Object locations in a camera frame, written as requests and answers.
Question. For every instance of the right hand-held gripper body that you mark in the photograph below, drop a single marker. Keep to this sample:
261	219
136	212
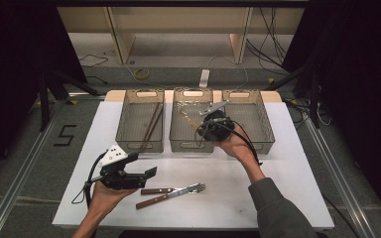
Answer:
216	125

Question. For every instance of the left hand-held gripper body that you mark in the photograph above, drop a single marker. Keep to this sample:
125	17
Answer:
115	172

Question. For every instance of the grey transparent plastic bin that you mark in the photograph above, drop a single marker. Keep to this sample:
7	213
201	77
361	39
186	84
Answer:
183	135
254	115
135	125

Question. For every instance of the brown wooden chopstick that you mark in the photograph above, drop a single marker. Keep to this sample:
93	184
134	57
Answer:
156	124
152	125

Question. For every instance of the person's left hand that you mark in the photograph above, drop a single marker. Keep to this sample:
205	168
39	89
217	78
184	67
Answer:
107	196

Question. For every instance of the white power strip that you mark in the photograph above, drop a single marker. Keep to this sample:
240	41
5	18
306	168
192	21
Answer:
204	78

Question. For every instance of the yellow tape roll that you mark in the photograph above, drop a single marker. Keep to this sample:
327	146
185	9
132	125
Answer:
142	73

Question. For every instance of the black metal stand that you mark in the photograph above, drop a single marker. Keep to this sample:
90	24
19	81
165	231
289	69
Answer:
311	89
56	86

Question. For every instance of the wooden shelf unit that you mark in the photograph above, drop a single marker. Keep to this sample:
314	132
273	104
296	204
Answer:
178	29

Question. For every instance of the black curtain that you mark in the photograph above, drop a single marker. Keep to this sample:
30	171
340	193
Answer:
13	66
360	82

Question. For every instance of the aluminium floor rail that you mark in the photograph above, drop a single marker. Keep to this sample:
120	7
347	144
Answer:
16	178
340	178

